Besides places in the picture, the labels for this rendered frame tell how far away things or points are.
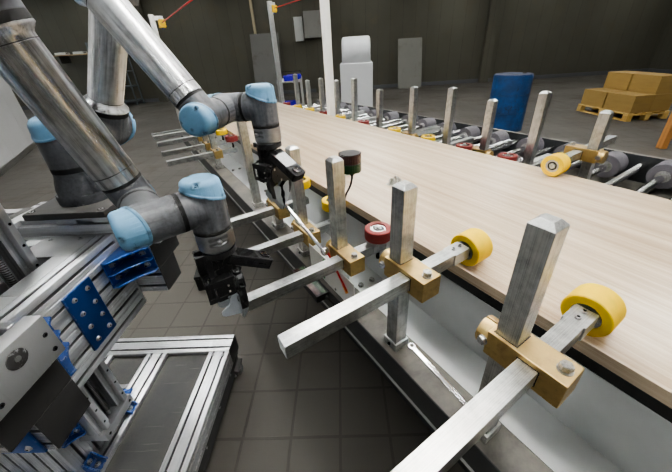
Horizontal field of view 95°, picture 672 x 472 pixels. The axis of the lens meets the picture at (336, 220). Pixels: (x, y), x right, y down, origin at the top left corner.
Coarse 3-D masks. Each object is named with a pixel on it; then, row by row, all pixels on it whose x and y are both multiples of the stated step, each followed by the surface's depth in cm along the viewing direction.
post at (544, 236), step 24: (552, 216) 38; (528, 240) 39; (552, 240) 37; (528, 264) 40; (552, 264) 40; (528, 288) 42; (504, 312) 46; (528, 312) 43; (504, 336) 48; (528, 336) 47
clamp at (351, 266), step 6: (330, 240) 93; (330, 246) 90; (348, 246) 89; (330, 252) 91; (336, 252) 88; (342, 252) 87; (348, 252) 87; (342, 258) 86; (348, 258) 84; (360, 258) 84; (348, 264) 84; (354, 264) 84; (360, 264) 85; (348, 270) 85; (354, 270) 85; (360, 270) 86
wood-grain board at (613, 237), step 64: (320, 128) 209; (384, 192) 113; (448, 192) 110; (512, 192) 107; (576, 192) 104; (512, 256) 76; (576, 256) 75; (640, 256) 74; (640, 320) 58; (640, 384) 49
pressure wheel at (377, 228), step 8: (368, 224) 93; (376, 224) 93; (384, 224) 92; (368, 232) 89; (376, 232) 88; (384, 232) 88; (368, 240) 90; (376, 240) 88; (384, 240) 88; (376, 256) 95
